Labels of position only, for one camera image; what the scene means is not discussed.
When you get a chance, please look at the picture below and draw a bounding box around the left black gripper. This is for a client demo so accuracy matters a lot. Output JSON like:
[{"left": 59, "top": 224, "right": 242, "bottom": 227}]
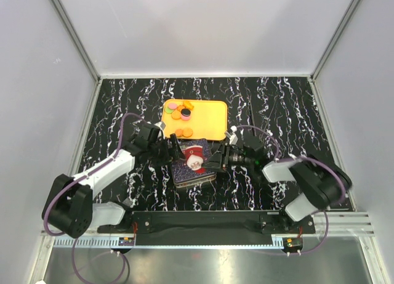
[{"left": 148, "top": 134, "right": 185, "bottom": 168}]

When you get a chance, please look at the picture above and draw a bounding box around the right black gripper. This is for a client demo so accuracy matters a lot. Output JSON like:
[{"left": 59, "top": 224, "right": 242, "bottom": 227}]
[{"left": 201, "top": 141, "right": 254, "bottom": 172}]

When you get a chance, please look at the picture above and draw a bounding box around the gold tin lid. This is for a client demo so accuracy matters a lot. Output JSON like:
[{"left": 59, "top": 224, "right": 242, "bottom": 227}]
[{"left": 171, "top": 139, "right": 216, "bottom": 182}]

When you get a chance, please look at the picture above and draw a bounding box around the gold cookie tin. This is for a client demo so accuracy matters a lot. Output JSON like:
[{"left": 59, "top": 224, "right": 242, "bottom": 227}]
[{"left": 174, "top": 173, "right": 216, "bottom": 190}]

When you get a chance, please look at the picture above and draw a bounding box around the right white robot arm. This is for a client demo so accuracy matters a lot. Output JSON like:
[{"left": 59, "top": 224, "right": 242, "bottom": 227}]
[{"left": 203, "top": 134, "right": 352, "bottom": 233}]

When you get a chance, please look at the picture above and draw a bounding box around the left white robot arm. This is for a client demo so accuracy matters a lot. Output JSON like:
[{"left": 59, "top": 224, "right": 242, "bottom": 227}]
[{"left": 42, "top": 123, "right": 184, "bottom": 238}]

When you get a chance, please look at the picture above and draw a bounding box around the orange embossed round cookie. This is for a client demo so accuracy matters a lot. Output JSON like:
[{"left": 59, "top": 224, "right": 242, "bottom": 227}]
[{"left": 175, "top": 129, "right": 183, "bottom": 137}]

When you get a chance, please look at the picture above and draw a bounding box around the patterned orange round cookie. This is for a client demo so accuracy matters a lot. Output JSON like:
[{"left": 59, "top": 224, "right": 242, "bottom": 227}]
[{"left": 183, "top": 128, "right": 193, "bottom": 137}]

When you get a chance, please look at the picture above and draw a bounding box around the orange cookie under black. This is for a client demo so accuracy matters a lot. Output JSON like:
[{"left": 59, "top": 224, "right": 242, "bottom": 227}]
[{"left": 171, "top": 110, "right": 182, "bottom": 120}]

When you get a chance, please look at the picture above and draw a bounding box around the black cookie on pink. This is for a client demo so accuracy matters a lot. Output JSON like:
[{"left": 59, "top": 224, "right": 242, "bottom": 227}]
[{"left": 181, "top": 108, "right": 191, "bottom": 117}]

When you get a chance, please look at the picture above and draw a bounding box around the yellow plastic tray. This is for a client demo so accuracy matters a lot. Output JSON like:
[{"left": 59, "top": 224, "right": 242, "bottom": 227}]
[{"left": 161, "top": 99, "right": 228, "bottom": 141}]

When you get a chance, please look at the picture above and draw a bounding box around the green cookie top left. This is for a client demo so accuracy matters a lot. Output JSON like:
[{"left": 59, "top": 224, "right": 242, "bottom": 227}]
[{"left": 165, "top": 107, "right": 173, "bottom": 114}]

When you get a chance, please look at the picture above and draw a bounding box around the pink round cookie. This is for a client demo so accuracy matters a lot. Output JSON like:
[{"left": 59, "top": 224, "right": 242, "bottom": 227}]
[{"left": 168, "top": 103, "right": 177, "bottom": 110}]

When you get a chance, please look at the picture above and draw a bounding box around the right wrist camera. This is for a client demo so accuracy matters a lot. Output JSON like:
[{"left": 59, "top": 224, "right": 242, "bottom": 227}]
[{"left": 225, "top": 126, "right": 238, "bottom": 145}]

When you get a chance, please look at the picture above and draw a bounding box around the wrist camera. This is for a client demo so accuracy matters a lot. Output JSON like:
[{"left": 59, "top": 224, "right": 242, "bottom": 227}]
[
  {"left": 155, "top": 121, "right": 166, "bottom": 130},
  {"left": 225, "top": 126, "right": 238, "bottom": 145}
]

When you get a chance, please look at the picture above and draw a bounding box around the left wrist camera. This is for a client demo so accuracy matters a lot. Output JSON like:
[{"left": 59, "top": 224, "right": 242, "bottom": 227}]
[{"left": 155, "top": 121, "right": 166, "bottom": 130}]

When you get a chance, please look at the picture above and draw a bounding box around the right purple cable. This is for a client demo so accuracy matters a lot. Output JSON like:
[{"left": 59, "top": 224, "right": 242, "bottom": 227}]
[{"left": 235, "top": 125, "right": 347, "bottom": 256}]

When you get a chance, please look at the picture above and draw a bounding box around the purple cable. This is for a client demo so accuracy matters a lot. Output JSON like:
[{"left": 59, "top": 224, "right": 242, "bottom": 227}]
[
  {"left": 42, "top": 113, "right": 145, "bottom": 283},
  {"left": 235, "top": 125, "right": 347, "bottom": 256}
]

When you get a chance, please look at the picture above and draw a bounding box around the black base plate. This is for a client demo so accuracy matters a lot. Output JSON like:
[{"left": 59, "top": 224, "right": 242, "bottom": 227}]
[{"left": 121, "top": 210, "right": 315, "bottom": 246}]

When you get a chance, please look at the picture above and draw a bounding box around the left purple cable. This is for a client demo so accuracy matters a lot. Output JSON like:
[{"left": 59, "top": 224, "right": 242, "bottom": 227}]
[{"left": 42, "top": 113, "right": 145, "bottom": 283}]

